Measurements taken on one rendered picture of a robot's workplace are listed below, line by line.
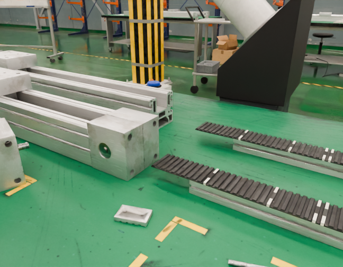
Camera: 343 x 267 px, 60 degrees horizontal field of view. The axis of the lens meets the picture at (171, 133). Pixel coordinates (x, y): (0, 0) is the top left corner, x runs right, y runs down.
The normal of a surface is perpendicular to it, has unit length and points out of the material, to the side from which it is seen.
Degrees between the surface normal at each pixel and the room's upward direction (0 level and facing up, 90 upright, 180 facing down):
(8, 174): 90
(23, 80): 90
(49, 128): 90
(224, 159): 0
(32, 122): 90
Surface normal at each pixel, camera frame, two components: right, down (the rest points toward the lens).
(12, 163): 0.58, 0.33
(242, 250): 0.00, -0.91
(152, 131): 0.84, 0.22
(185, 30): -0.53, 0.35
